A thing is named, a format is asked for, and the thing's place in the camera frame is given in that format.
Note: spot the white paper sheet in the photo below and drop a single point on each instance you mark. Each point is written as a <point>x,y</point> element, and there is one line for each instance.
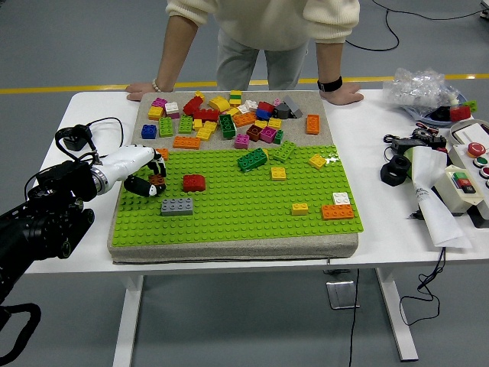
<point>439,221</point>

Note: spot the small white switch box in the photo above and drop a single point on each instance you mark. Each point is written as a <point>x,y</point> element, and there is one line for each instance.
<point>447,191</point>

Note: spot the yellow and green stacked brick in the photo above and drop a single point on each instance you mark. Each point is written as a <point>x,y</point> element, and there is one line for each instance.
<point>236,98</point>

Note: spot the person's right hand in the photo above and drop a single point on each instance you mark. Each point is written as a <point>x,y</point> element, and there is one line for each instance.
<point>140,89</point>

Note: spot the person's body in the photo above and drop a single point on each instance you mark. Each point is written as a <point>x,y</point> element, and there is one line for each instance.
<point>267,23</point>

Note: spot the red long brick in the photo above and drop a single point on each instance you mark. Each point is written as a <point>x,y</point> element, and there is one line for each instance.
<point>206,115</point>

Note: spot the large black nut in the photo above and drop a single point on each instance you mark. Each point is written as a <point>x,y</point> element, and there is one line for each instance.
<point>389,176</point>

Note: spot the small pink brick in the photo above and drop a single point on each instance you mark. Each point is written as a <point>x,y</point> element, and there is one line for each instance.
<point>277,102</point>

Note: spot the small dark green brick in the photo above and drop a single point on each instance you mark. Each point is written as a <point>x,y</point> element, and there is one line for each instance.
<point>278,137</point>

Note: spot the small lime green brick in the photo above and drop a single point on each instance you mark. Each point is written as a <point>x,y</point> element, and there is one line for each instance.
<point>471,106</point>

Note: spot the grey sloped brick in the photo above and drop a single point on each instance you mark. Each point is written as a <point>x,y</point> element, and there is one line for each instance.
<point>293,107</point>

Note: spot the yellow curved brick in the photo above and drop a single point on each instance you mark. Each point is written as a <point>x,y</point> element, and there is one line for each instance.
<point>219,104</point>

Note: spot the yellow square brick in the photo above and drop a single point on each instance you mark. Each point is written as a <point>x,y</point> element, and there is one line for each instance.
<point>274,123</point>
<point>155,113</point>
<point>317,161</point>
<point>279,174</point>

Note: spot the small yellow brick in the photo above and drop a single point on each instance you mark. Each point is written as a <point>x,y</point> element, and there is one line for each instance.
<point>300,209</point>
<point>199,96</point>
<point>197,125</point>

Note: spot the white table leg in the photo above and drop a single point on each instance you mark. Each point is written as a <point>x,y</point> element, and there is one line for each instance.
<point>128,325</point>
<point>397,317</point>

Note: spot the grey long brick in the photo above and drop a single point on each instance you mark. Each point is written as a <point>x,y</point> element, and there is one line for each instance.
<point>177,207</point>

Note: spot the green studded baseplate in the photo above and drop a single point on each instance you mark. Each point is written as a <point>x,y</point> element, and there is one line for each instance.
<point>237,206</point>

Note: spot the pink square brick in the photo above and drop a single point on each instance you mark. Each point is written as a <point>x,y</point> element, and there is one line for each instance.
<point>241,141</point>

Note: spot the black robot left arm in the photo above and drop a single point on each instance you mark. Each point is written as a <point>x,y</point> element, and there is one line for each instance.
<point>38,229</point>

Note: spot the orange long brick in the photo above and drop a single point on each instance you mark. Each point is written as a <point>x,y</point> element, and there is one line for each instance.
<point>163,153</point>
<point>337,212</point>
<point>186,143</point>

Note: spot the dark red hollow brick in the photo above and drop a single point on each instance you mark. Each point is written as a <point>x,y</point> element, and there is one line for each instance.
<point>253,133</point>

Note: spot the brown square brick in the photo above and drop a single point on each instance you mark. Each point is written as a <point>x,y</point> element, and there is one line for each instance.
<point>156,179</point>

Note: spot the grey-brown mat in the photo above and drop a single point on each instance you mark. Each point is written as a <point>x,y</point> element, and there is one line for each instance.
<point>229,252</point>

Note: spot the red curved brick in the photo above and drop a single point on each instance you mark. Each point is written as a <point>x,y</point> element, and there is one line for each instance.
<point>194,183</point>

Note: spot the white button control box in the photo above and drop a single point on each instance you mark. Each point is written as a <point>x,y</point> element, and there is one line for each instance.
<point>460,156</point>

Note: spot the clear plastic bag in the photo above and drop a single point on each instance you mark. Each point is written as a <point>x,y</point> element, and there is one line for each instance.
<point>416,89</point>

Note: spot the white square brick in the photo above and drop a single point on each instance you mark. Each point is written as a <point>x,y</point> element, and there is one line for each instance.
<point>172,108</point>
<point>341,198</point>

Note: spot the metal floor plate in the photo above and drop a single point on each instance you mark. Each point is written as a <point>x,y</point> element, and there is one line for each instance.
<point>342,294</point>

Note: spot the black plastic part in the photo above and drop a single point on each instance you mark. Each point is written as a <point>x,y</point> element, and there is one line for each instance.
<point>441,114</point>

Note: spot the black power adapter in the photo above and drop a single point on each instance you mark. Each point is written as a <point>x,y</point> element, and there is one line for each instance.
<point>74,143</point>

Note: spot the black round motor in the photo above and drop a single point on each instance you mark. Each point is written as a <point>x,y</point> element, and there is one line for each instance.
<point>421,134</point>

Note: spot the yellow long brick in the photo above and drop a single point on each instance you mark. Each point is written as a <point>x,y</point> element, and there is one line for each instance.
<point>206,132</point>

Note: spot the person's left hand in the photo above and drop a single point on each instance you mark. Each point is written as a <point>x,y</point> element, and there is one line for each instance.
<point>343,95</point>

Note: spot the black servo module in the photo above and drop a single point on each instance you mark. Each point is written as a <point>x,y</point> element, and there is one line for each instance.
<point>437,142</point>

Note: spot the person's right forearm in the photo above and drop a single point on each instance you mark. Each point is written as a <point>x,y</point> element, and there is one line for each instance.
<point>175,53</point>

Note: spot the person's left forearm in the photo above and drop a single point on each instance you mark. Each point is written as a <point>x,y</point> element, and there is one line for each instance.
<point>330,61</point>

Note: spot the black wristwatch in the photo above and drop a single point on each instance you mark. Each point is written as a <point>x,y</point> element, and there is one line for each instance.
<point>329,84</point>

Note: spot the dark grey round brick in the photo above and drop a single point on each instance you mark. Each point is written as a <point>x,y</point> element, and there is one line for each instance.
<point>282,111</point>

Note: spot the light blue bowl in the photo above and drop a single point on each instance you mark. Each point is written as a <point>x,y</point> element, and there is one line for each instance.
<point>418,114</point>

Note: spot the yellow floor tape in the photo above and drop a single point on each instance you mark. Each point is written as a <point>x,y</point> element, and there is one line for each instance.
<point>38,91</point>

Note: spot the magenta hollow brick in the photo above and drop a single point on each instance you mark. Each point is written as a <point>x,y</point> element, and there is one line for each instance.
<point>268,134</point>

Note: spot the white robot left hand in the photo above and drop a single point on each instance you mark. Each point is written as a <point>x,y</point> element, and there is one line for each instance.
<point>130,158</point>

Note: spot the blue square brick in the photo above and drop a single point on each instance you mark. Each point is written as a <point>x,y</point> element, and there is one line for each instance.
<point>149,132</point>

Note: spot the dark green long brick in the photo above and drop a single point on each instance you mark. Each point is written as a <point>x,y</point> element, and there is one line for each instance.
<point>227,126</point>
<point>251,160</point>

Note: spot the black power brick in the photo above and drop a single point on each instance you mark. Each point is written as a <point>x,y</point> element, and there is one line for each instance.
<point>409,144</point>

